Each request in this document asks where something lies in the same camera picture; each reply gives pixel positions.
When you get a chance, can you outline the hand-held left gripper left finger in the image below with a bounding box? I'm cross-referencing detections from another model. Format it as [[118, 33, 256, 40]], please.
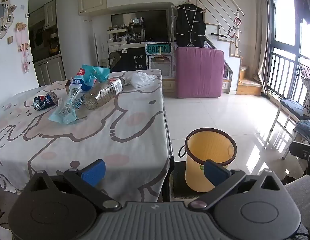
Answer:
[[27, 159, 122, 212]]

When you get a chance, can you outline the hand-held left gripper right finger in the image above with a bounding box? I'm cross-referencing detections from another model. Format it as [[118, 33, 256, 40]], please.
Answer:
[[188, 159, 287, 211]]

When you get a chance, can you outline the yellow waste bin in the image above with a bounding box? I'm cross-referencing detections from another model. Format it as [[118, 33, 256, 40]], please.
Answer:
[[178, 128, 237, 193]]

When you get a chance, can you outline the clear blue snack packet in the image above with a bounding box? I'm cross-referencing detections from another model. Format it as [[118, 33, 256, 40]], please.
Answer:
[[48, 76, 88, 125]]

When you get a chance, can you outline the clear plastic bottle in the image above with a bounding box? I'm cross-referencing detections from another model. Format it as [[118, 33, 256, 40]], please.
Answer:
[[84, 76, 127, 111]]

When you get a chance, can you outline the crushed blue soda can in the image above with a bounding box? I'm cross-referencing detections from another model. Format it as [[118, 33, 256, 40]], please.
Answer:
[[33, 91, 59, 111]]

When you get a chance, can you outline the teal plastic packet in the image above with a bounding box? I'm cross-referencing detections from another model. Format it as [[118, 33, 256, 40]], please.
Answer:
[[79, 64, 111, 92]]

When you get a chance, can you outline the white plastic bag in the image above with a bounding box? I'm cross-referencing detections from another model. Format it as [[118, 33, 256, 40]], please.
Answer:
[[129, 72, 158, 89]]

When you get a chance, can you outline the blue denim cloth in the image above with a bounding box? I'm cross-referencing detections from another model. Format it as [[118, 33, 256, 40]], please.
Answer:
[[293, 119, 310, 146]]

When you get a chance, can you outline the printed cartoon tablecloth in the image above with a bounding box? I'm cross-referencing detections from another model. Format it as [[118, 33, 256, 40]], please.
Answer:
[[0, 69, 171, 205]]

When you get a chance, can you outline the grey cloth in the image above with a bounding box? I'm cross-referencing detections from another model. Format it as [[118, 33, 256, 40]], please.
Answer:
[[283, 174, 310, 231]]

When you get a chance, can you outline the white chair blue cushion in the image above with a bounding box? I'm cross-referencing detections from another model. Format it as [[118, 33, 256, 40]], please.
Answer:
[[263, 98, 310, 160]]

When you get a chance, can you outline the black balcony railing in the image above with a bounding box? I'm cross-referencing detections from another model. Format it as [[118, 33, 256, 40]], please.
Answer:
[[267, 43, 310, 106]]

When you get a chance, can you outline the pink folded mattress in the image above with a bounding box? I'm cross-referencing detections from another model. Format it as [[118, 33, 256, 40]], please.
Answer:
[[175, 47, 225, 99]]

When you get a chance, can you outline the wooden staircase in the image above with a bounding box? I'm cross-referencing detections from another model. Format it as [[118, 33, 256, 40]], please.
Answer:
[[204, 24, 263, 96]]

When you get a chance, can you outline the beige curtain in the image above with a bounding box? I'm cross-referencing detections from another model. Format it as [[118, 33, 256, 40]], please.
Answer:
[[254, 0, 272, 96]]

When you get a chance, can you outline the cream kitchen cabinet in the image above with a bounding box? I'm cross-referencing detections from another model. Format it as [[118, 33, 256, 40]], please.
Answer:
[[28, 0, 67, 87]]

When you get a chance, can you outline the black letter board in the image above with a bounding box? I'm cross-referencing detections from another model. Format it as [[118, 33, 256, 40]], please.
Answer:
[[108, 45, 147, 73]]

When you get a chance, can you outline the white storage cart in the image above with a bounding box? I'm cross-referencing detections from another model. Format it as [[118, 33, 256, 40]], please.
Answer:
[[145, 42, 177, 79]]

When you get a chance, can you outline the teal sign plate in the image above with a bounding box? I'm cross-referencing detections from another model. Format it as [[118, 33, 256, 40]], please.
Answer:
[[145, 43, 172, 55]]

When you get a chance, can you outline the shelf with bottles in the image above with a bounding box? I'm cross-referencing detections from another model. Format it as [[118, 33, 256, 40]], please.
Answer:
[[106, 17, 146, 44]]

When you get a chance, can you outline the black vest white trim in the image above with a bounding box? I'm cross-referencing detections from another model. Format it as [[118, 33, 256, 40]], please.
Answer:
[[174, 3, 207, 48]]

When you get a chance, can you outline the metal stair railing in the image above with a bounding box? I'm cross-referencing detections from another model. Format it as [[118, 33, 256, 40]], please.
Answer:
[[187, 0, 245, 53]]

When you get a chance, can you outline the wire basket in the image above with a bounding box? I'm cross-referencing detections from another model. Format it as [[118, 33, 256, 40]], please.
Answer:
[[298, 62, 310, 93]]

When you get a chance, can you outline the pink wall hanging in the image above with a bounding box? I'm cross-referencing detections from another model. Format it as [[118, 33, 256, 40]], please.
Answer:
[[15, 22, 33, 74]]

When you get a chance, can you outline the wall photo collage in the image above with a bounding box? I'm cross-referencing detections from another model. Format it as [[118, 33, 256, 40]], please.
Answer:
[[0, 0, 17, 41]]

